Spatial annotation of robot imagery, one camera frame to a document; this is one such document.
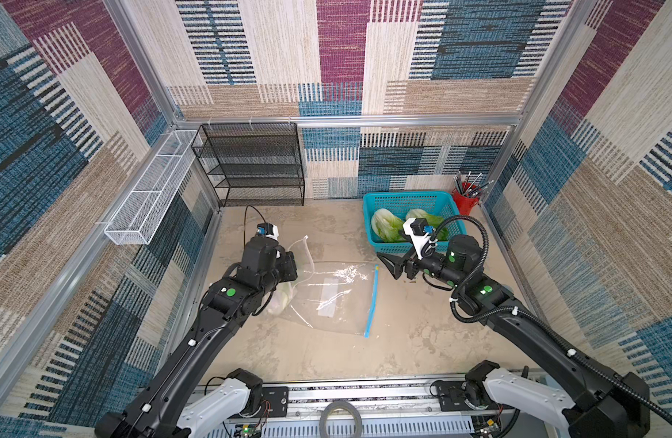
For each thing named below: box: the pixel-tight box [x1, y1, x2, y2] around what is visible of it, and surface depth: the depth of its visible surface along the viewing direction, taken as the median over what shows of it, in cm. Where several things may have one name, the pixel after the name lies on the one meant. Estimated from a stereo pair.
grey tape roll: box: [318, 399, 363, 438], surface depth 71 cm
